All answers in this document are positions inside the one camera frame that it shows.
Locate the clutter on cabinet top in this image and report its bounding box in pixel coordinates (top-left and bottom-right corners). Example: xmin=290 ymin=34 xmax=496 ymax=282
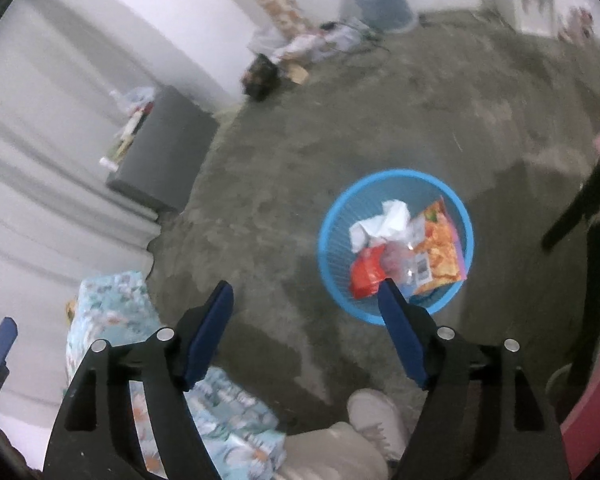
xmin=99 ymin=87 xmax=157 ymax=172

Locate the blue trash basket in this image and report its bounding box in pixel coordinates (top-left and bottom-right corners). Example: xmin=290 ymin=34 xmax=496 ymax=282
xmin=316 ymin=169 xmax=475 ymax=326

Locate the red snack wrapper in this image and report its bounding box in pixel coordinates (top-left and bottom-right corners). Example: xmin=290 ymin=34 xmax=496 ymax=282
xmin=349 ymin=245 xmax=390 ymax=300

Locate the orange chip bag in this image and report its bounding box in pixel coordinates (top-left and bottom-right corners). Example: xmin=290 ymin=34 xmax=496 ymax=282
xmin=408 ymin=197 xmax=466 ymax=295

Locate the dark bag on floor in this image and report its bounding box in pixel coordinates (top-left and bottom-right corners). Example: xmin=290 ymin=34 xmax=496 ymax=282
xmin=242 ymin=54 xmax=280 ymax=102

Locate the white shoe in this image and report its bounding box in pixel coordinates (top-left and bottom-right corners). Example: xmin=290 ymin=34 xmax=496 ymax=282
xmin=347 ymin=389 xmax=410 ymax=463

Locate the grey curtain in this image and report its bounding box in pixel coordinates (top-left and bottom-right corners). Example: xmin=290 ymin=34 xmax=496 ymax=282
xmin=0 ymin=0 xmax=159 ymax=427

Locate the floral tablecloth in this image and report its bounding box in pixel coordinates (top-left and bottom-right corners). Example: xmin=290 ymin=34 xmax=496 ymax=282
xmin=44 ymin=272 xmax=285 ymax=479

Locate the dark grey cabinet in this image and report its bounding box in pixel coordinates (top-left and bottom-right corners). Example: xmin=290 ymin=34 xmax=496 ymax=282
xmin=106 ymin=87 xmax=219 ymax=212

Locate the crumpled white paper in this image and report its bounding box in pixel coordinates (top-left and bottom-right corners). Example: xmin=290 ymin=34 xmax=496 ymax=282
xmin=349 ymin=200 xmax=411 ymax=254

